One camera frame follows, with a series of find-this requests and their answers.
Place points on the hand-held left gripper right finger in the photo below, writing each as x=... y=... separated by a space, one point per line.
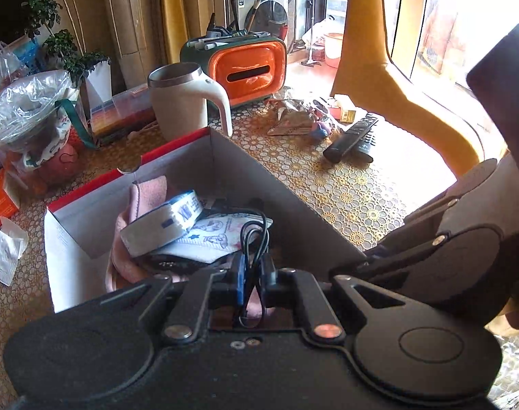
x=268 y=277

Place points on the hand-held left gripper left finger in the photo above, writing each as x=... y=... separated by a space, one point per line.
x=238 y=273

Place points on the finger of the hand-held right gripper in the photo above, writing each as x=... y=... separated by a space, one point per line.
x=404 y=250
x=434 y=211

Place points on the white red cardboard box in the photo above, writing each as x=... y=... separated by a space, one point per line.
x=250 y=171

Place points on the printed face mask pack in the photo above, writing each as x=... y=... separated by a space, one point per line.
x=216 y=230

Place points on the white blue tissue pack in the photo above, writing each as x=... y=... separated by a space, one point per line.
x=157 y=230

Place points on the short black remote control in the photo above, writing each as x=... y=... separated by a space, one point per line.
x=367 y=147

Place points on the long black remote control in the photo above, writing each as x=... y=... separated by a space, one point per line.
x=344 y=143

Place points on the pink cloth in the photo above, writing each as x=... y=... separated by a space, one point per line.
x=150 y=192

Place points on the small yellow box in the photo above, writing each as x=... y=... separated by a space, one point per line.
x=350 y=115

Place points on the small blue pink toy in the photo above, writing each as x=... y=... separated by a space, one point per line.
x=322 y=130

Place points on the small red box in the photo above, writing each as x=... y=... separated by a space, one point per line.
x=336 y=112

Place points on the pink bucket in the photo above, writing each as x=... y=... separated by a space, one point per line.
x=332 y=51

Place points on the orange chair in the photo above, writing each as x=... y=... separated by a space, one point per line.
x=362 y=30

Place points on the colourful compartment storage box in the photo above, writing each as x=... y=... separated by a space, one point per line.
x=122 y=113

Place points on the orange green desk organizer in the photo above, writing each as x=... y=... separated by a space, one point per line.
x=242 y=72

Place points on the white plastic bag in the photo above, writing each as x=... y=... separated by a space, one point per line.
x=317 y=32

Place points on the white plant pot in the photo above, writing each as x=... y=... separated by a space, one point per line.
x=98 y=85

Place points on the crumpled white tissue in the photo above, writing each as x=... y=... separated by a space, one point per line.
x=3 y=247

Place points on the washing machine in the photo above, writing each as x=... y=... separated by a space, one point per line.
x=276 y=13

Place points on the small makeup brush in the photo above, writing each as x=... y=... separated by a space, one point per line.
x=253 y=17

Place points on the yellow curtain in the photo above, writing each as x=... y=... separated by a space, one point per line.
x=174 y=17

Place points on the large makeup brush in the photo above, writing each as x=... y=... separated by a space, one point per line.
x=233 y=4

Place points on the clear plastic bag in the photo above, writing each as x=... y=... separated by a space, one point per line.
x=24 y=102

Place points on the beige standing air conditioner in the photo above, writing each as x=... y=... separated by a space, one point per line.
x=131 y=8

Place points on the blue print plastic bag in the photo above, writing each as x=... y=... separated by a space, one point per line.
x=16 y=64

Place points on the green leafy plant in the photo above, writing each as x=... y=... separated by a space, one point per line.
x=41 y=8

